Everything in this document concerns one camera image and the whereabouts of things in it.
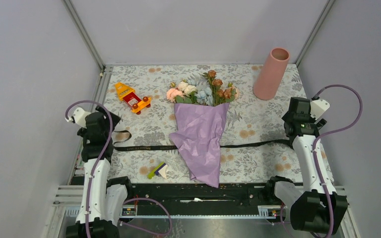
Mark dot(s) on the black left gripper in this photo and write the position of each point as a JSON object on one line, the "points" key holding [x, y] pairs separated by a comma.
{"points": [[105, 114]]}

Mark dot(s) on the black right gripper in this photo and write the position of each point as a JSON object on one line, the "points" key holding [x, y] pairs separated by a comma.
{"points": [[320, 123]]}

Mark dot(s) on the black ribbon with gold letters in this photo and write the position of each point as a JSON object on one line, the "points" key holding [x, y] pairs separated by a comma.
{"points": [[173, 147]]}

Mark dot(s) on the purple paper flower bouquet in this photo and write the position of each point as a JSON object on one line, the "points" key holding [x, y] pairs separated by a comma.
{"points": [[201, 113]]}

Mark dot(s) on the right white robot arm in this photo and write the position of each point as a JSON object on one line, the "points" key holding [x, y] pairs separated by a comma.
{"points": [[318, 208]]}

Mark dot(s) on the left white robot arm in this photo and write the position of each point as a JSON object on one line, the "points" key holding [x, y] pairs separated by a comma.
{"points": [[102, 199]]}

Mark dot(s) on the pink cylindrical vase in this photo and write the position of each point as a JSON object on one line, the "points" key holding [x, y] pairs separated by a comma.
{"points": [[271, 74]]}

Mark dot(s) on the floral patterned table mat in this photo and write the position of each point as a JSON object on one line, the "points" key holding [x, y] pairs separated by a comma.
{"points": [[248, 153]]}

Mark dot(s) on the green purple white toy block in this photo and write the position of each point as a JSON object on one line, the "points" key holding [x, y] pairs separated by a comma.
{"points": [[160, 171]]}

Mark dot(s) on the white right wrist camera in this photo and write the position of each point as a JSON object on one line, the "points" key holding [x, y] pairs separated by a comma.
{"points": [[318, 108]]}

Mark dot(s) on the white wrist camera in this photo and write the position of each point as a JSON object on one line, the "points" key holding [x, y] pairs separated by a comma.
{"points": [[318, 108], [78, 117]]}

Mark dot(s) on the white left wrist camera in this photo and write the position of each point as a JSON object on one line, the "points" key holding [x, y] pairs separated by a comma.
{"points": [[78, 117]]}

